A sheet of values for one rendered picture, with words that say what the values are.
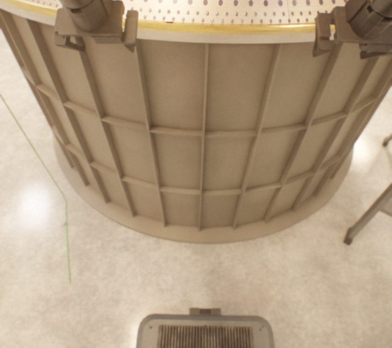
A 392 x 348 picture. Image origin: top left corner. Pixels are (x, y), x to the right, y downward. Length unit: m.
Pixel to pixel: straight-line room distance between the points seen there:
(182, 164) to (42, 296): 0.99
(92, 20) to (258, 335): 1.15
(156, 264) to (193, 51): 1.12
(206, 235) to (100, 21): 1.30
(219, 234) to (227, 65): 1.02
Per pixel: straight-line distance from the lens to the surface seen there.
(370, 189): 2.11
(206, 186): 1.26
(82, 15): 0.47
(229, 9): 0.76
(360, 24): 0.53
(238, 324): 1.25
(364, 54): 0.65
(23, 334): 1.68
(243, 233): 1.63
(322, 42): 0.54
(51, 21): 0.92
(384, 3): 0.49
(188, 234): 1.60
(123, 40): 0.51
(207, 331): 1.23
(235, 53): 0.82
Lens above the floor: 1.48
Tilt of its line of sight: 49 degrees down
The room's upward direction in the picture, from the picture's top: 1 degrees clockwise
